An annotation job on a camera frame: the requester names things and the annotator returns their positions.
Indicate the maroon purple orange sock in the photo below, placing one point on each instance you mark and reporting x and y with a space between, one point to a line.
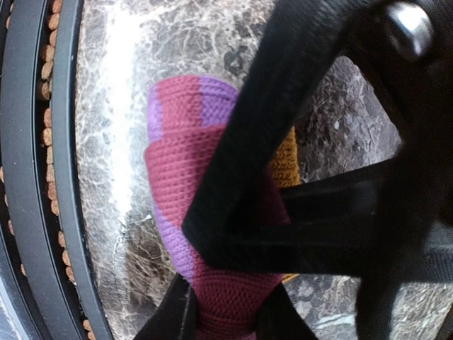
186 117

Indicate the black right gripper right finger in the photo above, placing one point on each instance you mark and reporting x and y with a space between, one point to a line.
277 319

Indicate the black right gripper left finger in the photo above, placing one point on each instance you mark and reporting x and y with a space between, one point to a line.
176 316

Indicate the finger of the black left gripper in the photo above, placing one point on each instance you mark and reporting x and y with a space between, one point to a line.
251 212

